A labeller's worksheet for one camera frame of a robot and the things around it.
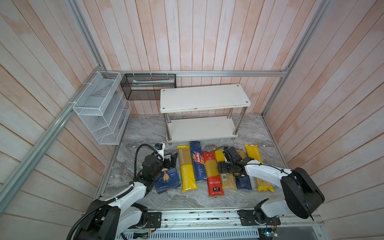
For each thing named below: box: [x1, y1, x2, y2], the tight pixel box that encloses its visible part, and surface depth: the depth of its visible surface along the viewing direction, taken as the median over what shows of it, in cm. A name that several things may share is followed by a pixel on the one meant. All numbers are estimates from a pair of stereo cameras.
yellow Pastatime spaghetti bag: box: [177, 145, 198, 193], surface depth 90 cm
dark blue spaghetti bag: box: [235, 175, 253, 190], surface depth 85 cm
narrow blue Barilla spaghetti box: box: [190, 141, 208, 181], surface depth 92 cm
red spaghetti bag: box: [202, 150, 225, 197], surface depth 89 cm
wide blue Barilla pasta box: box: [154, 167, 181, 194], surface depth 81 cm
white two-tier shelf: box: [160, 84, 251, 146], surface depth 89 cm
